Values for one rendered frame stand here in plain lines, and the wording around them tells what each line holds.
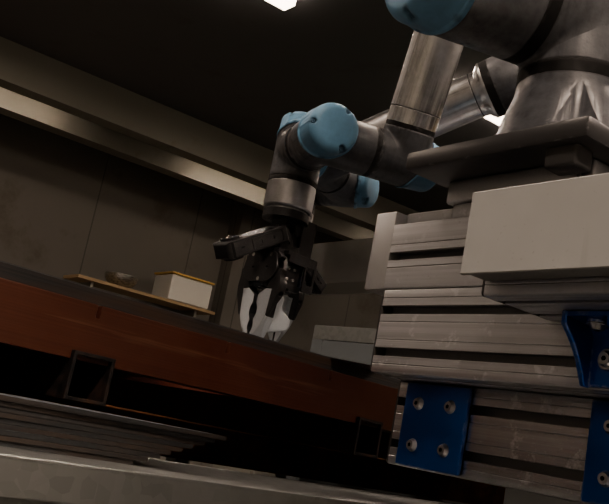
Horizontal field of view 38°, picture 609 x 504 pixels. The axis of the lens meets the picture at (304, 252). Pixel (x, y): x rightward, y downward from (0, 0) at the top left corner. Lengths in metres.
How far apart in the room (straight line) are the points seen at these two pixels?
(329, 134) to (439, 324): 0.42
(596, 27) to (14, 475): 0.66
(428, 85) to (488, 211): 0.59
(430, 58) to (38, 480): 0.82
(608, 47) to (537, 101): 0.09
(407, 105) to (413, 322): 0.45
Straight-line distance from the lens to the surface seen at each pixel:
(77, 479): 0.72
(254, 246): 1.26
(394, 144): 1.27
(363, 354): 2.36
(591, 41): 0.92
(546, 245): 0.66
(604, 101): 0.90
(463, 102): 1.47
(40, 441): 0.78
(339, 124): 1.23
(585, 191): 0.65
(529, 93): 0.91
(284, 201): 1.30
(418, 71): 1.28
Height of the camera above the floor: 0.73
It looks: 12 degrees up
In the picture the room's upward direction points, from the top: 11 degrees clockwise
